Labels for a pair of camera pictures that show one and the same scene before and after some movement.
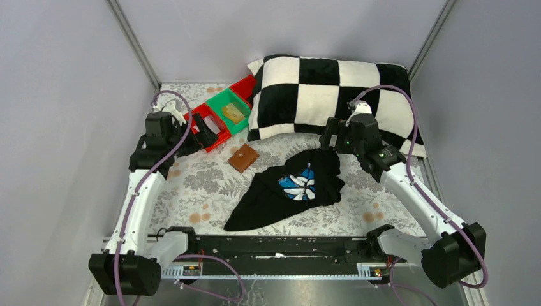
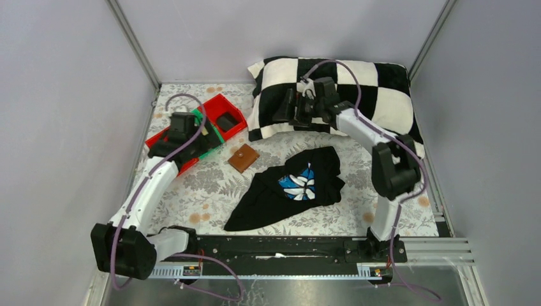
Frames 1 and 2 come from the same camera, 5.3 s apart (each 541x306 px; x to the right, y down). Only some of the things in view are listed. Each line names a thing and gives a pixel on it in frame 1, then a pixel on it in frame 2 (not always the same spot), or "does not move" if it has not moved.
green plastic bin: x=217 y=102 → x=198 y=116
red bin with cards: x=212 y=123 → x=159 y=138
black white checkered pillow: x=298 y=94 does not move
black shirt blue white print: x=307 y=178 does not move
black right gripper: x=335 y=127 → x=283 y=115
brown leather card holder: x=244 y=158 does not move
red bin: x=245 y=88 → x=217 y=106
